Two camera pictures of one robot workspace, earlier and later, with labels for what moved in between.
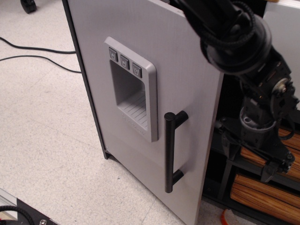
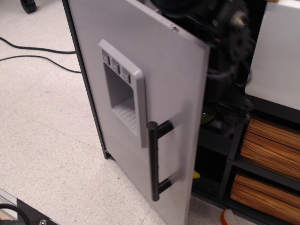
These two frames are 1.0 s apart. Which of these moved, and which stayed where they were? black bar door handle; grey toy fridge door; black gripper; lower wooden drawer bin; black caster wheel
Moved: black gripper; black bar door handle
Stayed: grey toy fridge door; black caster wheel; lower wooden drawer bin
